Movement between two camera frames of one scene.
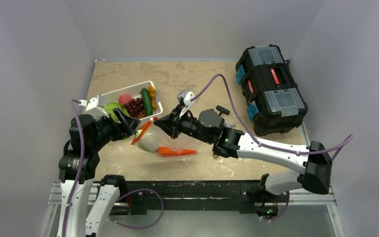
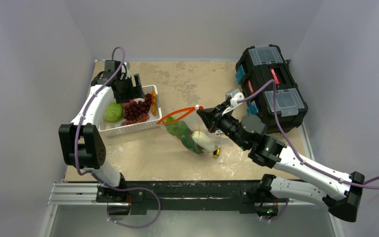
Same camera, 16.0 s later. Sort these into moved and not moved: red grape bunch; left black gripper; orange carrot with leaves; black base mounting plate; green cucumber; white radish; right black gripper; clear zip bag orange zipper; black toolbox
Moved: green cucumber; left black gripper; clear zip bag orange zipper; right black gripper; white radish; orange carrot with leaves
Not moved: red grape bunch; black base mounting plate; black toolbox
